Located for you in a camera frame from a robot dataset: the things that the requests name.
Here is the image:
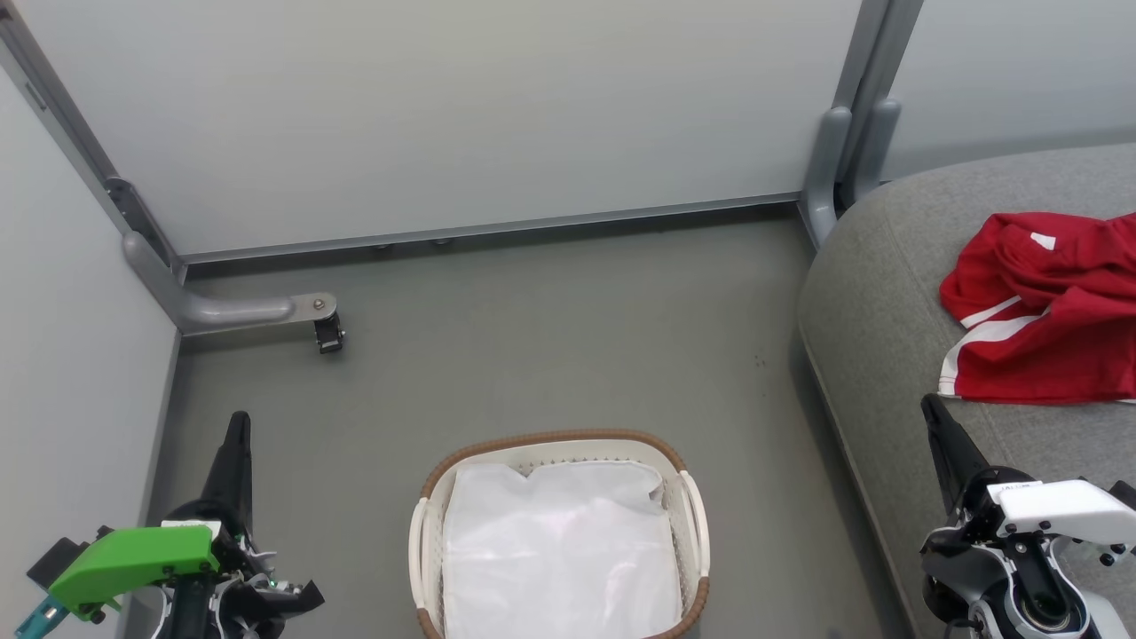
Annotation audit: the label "red shirt white stripes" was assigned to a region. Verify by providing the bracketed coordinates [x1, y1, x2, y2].
[938, 211, 1136, 406]

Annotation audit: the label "white laundry basket brown rim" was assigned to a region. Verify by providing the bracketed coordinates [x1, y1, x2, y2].
[408, 430, 712, 639]

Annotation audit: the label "teal left camera cable plug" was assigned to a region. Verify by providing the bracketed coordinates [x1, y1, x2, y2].
[13, 593, 68, 639]

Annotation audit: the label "long grey partition foot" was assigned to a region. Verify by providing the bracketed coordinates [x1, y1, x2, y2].
[122, 231, 340, 336]

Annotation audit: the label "grey partition post dark bracket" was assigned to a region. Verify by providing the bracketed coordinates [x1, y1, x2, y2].
[0, 0, 187, 283]

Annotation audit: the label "grey partition bottom rail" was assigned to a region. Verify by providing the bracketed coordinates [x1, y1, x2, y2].
[180, 191, 802, 264]

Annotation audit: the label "short grey partition foot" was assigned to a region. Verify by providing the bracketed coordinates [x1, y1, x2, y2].
[801, 106, 854, 250]
[850, 98, 903, 189]

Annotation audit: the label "grey fabric sofa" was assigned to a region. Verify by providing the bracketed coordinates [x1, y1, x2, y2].
[796, 142, 1136, 639]

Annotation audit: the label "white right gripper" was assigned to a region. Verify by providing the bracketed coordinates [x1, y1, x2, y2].
[920, 393, 1136, 569]

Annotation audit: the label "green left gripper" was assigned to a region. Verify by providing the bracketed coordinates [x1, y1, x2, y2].
[49, 411, 267, 623]

